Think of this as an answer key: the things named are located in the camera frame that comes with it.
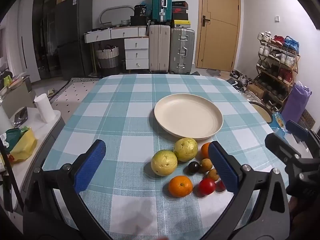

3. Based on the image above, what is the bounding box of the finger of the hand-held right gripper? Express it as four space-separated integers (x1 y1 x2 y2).
286 120 320 158
264 133 303 164

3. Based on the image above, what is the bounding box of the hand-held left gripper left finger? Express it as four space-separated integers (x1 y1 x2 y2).
23 139 113 240

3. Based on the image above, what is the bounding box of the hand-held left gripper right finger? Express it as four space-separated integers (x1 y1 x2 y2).
200 141 290 240

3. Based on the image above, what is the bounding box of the brown longan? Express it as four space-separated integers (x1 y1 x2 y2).
199 158 213 173
207 168 220 182

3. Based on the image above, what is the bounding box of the small red tomato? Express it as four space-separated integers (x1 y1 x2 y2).
215 180 227 193

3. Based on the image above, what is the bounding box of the orange mandarin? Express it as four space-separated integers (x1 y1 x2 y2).
201 142 212 160
168 176 193 197

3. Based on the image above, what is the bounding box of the large red tomato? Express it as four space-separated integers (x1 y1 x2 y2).
199 178 216 196

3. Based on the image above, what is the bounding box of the dark purple plum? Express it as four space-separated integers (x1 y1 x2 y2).
188 161 200 175

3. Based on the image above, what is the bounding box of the yellow-green guava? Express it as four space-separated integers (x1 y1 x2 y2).
173 137 198 162
151 149 178 177

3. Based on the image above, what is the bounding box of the cream round plate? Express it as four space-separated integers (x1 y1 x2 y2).
154 94 224 140

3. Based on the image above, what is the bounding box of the person's right forearm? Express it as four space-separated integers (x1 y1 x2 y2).
289 195 320 223

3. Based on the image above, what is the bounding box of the brown door mat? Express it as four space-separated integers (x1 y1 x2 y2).
299 109 316 129

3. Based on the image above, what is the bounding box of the blue snack packet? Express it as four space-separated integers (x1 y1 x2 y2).
271 112 288 134

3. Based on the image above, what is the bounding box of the purple bag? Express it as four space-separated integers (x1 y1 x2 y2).
281 81 312 124

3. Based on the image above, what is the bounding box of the round black rimmed stool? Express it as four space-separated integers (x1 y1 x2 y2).
247 101 273 124

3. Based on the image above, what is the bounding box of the teal checked tablecloth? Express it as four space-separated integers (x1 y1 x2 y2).
41 74 288 240

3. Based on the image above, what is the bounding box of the wooden shoe rack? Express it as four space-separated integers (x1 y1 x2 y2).
255 31 300 110

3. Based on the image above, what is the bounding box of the white side table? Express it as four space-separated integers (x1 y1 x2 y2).
0 107 65 213

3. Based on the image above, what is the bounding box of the brown cardboard box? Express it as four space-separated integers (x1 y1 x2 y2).
246 84 265 99

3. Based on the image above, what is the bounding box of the yellow plastic bag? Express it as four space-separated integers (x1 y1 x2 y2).
10 127 38 162

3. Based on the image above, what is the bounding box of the white paper towel roll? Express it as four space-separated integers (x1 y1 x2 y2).
34 93 56 123

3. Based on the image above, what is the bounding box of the scattered shoes pile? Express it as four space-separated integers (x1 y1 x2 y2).
226 69 263 103

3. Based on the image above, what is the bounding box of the dotted floor rug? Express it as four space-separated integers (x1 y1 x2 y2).
49 77 100 110

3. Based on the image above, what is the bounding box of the green plastic bag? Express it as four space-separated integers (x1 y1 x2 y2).
5 127 25 153

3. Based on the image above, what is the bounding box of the black tray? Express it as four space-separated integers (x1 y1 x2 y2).
12 107 28 125

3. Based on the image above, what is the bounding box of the beige bowl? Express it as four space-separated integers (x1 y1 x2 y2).
7 79 28 90

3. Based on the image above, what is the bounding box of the woven laundry basket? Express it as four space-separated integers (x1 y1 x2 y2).
96 45 120 69

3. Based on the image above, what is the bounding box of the silver suitcase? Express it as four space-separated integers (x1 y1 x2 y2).
169 27 195 75

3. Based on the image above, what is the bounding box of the wooden door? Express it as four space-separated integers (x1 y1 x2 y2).
194 0 242 72

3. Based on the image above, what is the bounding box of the white drawer desk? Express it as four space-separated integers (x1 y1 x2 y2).
84 26 150 77

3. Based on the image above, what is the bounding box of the glass door wardrobe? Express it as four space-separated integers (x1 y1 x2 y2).
32 0 75 80

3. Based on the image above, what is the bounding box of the cream suitcase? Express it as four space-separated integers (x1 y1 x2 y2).
149 24 171 73

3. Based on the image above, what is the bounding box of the dark grey fridge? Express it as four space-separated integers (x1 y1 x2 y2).
54 0 93 80

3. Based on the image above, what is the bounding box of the black storage box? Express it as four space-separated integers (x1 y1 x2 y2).
130 16 150 27

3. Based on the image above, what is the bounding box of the oval mirror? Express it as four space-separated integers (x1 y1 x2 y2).
99 5 134 27

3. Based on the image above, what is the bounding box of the red logo shoe box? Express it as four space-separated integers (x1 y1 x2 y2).
172 7 188 21

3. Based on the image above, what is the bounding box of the teal suitcase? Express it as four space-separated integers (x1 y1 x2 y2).
152 0 173 25

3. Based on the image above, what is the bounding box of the black cable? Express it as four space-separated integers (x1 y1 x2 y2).
0 136 24 213

